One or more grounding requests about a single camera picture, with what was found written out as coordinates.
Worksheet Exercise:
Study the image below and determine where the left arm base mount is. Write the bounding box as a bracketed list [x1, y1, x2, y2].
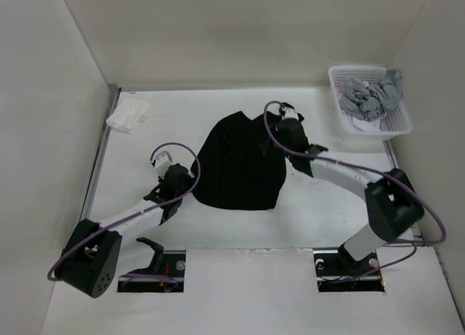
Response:
[117, 237, 187, 294]

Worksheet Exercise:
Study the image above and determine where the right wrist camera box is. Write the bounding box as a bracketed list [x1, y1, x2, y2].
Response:
[279, 102, 304, 123]

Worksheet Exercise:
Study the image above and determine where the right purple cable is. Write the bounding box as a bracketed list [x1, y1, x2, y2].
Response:
[263, 100, 448, 281]

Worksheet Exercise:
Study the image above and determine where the purple cable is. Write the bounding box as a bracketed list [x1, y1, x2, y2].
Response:
[263, 100, 448, 281]
[47, 142, 203, 281]

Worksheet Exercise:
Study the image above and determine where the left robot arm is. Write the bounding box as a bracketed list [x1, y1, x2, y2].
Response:
[50, 164, 197, 298]

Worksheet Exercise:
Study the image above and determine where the white plastic basket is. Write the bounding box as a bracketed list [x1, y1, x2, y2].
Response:
[328, 65, 413, 142]

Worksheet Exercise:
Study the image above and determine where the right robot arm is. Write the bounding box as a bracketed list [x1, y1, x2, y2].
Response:
[271, 118, 424, 274]

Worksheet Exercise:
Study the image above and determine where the white garment in basket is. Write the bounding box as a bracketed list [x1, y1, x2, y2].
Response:
[352, 117, 381, 132]

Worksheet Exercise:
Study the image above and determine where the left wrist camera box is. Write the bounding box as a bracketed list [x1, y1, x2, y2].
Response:
[150, 150, 173, 171]

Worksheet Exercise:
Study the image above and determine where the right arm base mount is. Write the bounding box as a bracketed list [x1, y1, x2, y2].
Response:
[312, 247, 384, 293]

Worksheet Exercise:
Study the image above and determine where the folded white tank top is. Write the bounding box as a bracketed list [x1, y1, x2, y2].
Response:
[105, 97, 150, 134]

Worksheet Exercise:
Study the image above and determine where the black tank top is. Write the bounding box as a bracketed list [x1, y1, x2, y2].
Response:
[190, 111, 286, 211]

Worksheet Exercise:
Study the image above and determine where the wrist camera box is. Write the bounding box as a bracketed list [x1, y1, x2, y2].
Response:
[279, 102, 304, 123]
[150, 150, 173, 171]

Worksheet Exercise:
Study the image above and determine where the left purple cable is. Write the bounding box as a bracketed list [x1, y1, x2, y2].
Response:
[47, 142, 203, 281]

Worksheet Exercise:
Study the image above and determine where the grey tank top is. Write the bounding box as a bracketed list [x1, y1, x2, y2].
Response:
[339, 70, 403, 121]

